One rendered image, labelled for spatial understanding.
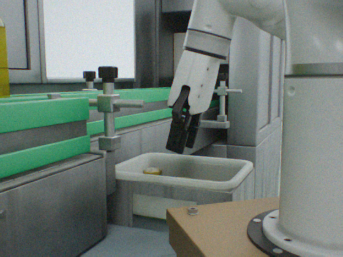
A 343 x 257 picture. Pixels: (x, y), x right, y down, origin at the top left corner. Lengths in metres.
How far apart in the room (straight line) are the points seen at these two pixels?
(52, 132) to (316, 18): 0.33
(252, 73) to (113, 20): 0.52
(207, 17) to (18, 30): 0.40
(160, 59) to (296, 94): 1.13
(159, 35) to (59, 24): 0.60
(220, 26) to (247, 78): 0.76
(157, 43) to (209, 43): 0.85
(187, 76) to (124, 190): 0.21
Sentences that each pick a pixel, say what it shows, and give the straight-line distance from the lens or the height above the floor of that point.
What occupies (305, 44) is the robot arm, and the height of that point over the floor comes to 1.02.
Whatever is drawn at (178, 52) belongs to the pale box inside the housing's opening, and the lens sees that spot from 1.55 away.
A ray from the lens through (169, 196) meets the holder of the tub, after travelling 0.58.
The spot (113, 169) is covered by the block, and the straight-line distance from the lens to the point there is 0.58.
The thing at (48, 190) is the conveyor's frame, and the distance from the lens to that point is 0.47.
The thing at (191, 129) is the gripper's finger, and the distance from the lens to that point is 0.66.
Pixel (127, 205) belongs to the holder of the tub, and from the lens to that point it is 0.62.
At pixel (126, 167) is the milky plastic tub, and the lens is 0.67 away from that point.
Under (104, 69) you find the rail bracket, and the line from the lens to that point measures 0.55.
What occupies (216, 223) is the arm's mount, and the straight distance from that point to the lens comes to 0.41.
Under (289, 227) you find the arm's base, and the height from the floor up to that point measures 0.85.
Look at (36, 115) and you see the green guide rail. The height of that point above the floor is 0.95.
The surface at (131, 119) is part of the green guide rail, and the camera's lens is 0.85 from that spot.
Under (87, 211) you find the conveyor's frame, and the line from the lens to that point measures 0.53.
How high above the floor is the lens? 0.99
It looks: 8 degrees down
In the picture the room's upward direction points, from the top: straight up
